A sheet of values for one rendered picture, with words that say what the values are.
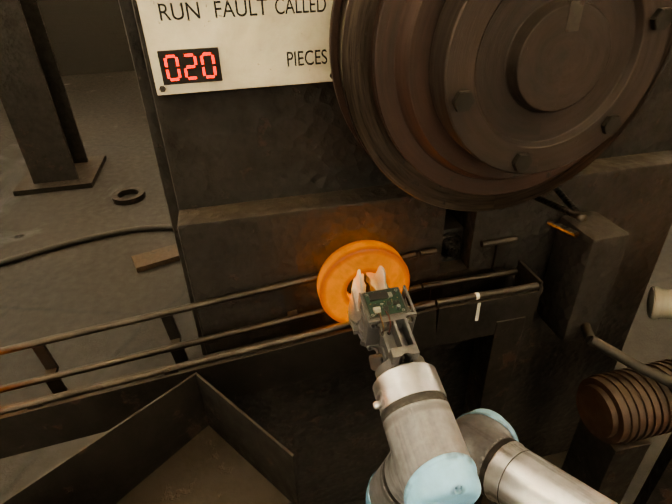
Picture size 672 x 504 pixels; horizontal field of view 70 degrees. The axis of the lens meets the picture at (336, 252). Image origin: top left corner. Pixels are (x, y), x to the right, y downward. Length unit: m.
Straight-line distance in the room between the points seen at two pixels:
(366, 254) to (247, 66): 0.33
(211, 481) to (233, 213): 0.40
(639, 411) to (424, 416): 0.53
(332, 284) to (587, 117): 0.43
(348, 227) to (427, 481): 0.42
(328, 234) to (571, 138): 0.39
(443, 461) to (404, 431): 0.06
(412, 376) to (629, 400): 0.51
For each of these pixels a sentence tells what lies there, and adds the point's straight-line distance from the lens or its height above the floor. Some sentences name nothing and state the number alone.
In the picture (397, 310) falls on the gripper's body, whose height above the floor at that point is 0.80.
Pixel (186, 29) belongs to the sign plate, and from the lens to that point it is 0.73.
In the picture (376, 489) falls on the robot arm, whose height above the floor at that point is 0.62.
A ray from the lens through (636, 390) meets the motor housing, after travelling 1.07.
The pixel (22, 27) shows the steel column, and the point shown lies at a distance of 3.31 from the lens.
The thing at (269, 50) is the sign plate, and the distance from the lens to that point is 0.74.
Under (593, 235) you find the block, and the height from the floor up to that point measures 0.80.
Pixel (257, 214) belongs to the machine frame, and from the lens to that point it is 0.78.
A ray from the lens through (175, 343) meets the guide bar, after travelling 0.88.
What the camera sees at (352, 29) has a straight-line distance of 0.62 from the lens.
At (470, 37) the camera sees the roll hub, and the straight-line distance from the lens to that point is 0.58.
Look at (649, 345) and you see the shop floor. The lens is 2.08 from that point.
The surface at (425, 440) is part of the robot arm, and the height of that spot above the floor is 0.74.
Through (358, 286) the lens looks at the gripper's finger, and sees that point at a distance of 0.76.
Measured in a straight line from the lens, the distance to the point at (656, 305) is 1.03.
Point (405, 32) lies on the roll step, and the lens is 0.61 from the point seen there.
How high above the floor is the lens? 1.23
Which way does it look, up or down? 32 degrees down
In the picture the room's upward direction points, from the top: 2 degrees counter-clockwise
